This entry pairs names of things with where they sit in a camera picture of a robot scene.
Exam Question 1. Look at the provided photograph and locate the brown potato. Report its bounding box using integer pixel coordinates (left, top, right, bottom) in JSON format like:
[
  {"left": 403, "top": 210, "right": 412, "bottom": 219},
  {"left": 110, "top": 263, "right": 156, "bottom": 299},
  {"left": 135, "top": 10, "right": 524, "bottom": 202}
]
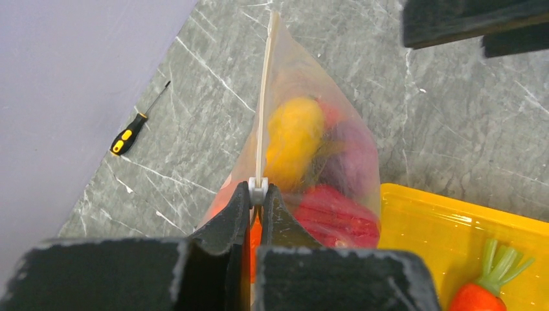
[{"left": 264, "top": 97, "right": 324, "bottom": 192}]

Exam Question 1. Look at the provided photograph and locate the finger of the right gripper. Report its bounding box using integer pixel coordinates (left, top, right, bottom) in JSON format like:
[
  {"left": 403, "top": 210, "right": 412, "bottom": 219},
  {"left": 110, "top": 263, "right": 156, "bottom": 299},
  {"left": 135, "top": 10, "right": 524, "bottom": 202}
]
[{"left": 401, "top": 0, "right": 548, "bottom": 58}]

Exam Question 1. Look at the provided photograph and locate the yellow plastic tray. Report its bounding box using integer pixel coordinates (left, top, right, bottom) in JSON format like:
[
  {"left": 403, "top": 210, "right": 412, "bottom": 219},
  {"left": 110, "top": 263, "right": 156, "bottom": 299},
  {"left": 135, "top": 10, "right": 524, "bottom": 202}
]
[{"left": 379, "top": 183, "right": 548, "bottom": 310}]

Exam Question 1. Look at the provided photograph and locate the purple onion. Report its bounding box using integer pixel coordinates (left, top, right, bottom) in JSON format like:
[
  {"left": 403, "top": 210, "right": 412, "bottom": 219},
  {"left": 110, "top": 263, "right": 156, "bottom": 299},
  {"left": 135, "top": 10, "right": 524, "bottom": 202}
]
[{"left": 319, "top": 120, "right": 380, "bottom": 199}]

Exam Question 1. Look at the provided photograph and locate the red bell pepper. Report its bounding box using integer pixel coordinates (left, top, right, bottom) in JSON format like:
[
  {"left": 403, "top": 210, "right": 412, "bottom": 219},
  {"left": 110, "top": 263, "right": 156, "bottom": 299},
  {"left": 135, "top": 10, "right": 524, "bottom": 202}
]
[{"left": 293, "top": 185, "right": 380, "bottom": 248}]

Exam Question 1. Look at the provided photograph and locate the orange carrot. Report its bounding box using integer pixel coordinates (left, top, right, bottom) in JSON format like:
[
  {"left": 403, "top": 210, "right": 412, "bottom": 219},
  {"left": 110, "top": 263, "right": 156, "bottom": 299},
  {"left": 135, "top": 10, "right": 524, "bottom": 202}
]
[{"left": 449, "top": 238, "right": 535, "bottom": 311}]

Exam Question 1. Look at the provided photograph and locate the clear zip top bag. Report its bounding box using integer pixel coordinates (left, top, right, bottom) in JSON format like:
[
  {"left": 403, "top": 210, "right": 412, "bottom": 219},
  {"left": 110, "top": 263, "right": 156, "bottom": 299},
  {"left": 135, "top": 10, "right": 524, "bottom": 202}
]
[{"left": 197, "top": 10, "right": 383, "bottom": 284}]

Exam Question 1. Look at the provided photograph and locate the black yellow screwdriver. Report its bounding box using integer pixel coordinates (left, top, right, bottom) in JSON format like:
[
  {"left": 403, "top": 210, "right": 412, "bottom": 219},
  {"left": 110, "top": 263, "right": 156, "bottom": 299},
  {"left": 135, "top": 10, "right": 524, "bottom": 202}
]
[{"left": 109, "top": 80, "right": 171, "bottom": 156}]

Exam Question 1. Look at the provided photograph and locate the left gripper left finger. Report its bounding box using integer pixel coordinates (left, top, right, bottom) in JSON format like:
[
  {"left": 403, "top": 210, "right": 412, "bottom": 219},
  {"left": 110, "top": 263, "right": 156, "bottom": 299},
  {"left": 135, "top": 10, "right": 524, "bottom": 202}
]
[{"left": 0, "top": 181, "right": 254, "bottom": 311}]

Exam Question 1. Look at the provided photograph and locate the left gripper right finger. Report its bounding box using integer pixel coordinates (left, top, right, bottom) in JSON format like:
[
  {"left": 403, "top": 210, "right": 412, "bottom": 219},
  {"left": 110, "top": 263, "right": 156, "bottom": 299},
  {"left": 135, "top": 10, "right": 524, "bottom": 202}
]
[{"left": 255, "top": 185, "right": 441, "bottom": 310}]

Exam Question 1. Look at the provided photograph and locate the orange pumpkin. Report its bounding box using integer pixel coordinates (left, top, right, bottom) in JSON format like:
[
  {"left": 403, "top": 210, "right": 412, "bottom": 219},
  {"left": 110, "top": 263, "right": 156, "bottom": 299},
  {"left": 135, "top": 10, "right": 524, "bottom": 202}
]
[{"left": 204, "top": 181, "right": 261, "bottom": 284}]

